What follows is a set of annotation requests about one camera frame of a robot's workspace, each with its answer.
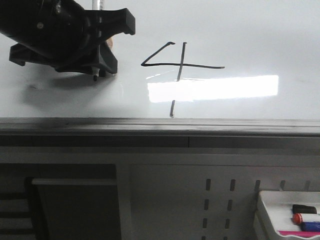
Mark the pink sheet in tray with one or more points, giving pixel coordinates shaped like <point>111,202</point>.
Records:
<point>300,234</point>

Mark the white perforated pegboard panel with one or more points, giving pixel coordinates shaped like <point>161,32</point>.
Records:
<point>187,194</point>

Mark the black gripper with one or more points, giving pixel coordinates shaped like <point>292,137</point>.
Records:
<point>55,33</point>

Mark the white whiteboard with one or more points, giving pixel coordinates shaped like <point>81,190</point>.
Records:
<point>200,59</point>

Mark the dark cabinet box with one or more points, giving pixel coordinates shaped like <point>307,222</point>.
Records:
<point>74,208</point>

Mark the blue marker in tray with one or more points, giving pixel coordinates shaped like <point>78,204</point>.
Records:
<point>310,226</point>

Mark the white taped whiteboard marker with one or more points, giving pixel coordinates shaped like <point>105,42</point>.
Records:
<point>97,5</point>

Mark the grey aluminium whiteboard frame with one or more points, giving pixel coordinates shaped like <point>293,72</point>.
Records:
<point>160,133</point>

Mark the red capped marker in tray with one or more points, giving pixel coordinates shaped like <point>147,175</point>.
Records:
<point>299,218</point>

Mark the white plastic tray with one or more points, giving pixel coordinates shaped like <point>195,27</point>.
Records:
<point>274,213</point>

